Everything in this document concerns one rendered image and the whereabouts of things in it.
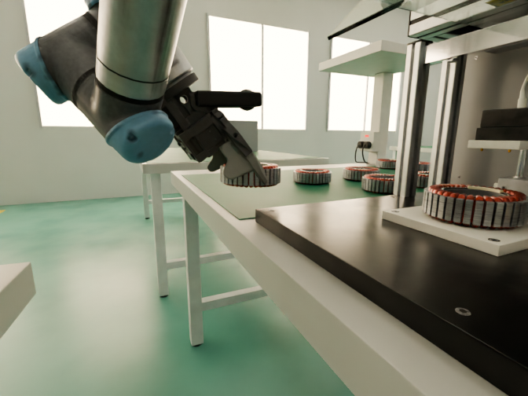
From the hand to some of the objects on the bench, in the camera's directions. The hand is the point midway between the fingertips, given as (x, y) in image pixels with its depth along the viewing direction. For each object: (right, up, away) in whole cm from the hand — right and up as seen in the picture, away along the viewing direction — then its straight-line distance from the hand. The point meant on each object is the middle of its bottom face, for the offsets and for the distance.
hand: (253, 175), depth 55 cm
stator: (+48, -1, +26) cm, 54 cm away
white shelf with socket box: (+50, +9, +77) cm, 92 cm away
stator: (+29, -7, -17) cm, 34 cm away
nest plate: (+29, -8, -17) cm, 34 cm away
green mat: (+28, +2, +40) cm, 49 cm away
